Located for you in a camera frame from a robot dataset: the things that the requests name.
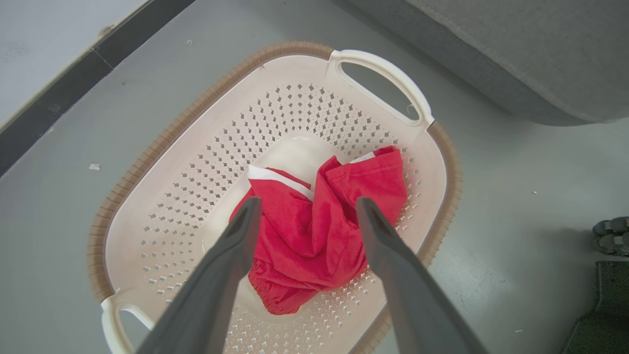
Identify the black wall baseboard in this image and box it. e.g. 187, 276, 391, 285
0, 0, 196, 177

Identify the cream laundry basket brown rim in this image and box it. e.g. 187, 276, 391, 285
87, 41, 463, 354

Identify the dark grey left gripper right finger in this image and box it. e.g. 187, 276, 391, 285
355, 197, 488, 354

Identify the red shorts white trim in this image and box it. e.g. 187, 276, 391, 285
229, 146, 408, 316

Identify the grey fabric sofa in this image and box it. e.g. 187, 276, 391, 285
344, 0, 629, 127

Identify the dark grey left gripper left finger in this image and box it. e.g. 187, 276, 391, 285
137, 196, 263, 354

